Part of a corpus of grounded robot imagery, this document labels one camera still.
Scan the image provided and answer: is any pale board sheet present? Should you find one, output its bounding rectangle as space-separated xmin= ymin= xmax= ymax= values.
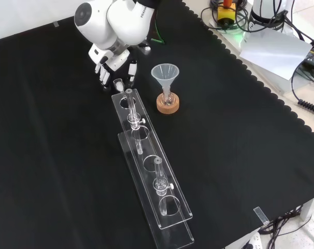
xmin=239 ymin=27 xmax=312 ymax=81

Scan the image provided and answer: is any black coiled cable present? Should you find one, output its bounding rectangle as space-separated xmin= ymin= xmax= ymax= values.
xmin=290 ymin=62 xmax=314 ymax=116

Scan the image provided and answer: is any cork ring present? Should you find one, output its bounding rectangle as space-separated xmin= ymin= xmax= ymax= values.
xmin=156 ymin=93 xmax=180 ymax=114

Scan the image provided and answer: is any black bench cloth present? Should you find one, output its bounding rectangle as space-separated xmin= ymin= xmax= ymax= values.
xmin=0 ymin=1 xmax=314 ymax=249

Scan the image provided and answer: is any black cable bundle under bench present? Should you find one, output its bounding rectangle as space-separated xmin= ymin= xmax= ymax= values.
xmin=260 ymin=204 xmax=313 ymax=249

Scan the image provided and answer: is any white table leg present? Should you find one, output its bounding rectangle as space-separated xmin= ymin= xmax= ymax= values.
xmin=300 ymin=196 xmax=314 ymax=222

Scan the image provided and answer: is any clear acrylic funnel stand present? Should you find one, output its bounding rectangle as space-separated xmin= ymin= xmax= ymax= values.
xmin=111 ymin=88 xmax=195 ymax=249

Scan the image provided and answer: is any small round-bottom glass flask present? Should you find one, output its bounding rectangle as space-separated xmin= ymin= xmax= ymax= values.
xmin=161 ymin=89 xmax=176 ymax=106

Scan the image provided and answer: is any green cable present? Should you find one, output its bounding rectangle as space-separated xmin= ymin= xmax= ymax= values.
xmin=150 ymin=15 xmax=167 ymax=45

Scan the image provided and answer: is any translucent plastic funnel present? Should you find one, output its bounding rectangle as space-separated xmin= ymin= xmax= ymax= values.
xmin=150 ymin=63 xmax=179 ymax=98

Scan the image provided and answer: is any white power strip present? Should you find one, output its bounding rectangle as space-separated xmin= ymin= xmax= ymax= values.
xmin=239 ymin=231 xmax=263 ymax=249

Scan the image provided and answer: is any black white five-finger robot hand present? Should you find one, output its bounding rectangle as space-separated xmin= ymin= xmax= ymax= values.
xmin=88 ymin=44 xmax=138 ymax=91

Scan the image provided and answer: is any yellow stop button box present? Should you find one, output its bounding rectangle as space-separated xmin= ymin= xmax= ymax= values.
xmin=217 ymin=0 xmax=236 ymax=27

